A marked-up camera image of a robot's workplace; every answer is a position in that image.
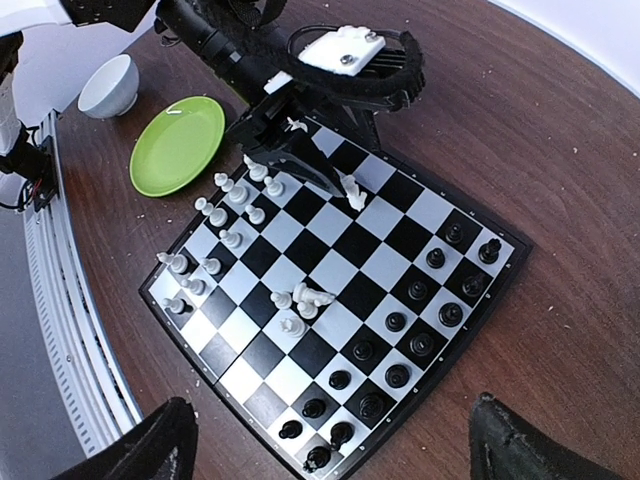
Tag black chess bishop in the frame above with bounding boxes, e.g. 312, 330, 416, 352
438, 302, 464, 328

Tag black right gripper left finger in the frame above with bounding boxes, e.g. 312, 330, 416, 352
56, 397, 199, 479

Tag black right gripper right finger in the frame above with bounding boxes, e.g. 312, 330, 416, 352
469, 392, 621, 479

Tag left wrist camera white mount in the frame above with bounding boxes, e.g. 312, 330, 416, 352
298, 25, 386, 77

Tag white chess queen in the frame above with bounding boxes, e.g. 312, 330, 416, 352
194, 197, 228, 228

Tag lime green plate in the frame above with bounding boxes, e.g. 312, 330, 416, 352
129, 96, 226, 198

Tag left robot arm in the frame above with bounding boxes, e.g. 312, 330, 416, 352
1, 1, 360, 199

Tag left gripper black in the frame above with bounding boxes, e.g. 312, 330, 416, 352
227, 87, 380, 198

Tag white chess king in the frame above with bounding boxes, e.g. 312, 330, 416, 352
214, 172, 248, 204

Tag white chess knight lying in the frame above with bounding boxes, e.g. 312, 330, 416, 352
341, 175, 367, 212

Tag aluminium front rail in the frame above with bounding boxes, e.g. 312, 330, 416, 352
24, 111, 143, 457

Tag white bowl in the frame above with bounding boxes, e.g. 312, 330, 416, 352
77, 54, 140, 119

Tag black and white chessboard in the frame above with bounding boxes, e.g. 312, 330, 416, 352
140, 123, 532, 479

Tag black chess king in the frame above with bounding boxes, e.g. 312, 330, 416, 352
359, 392, 387, 421

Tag white chess bishop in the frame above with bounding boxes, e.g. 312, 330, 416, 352
156, 252, 193, 275

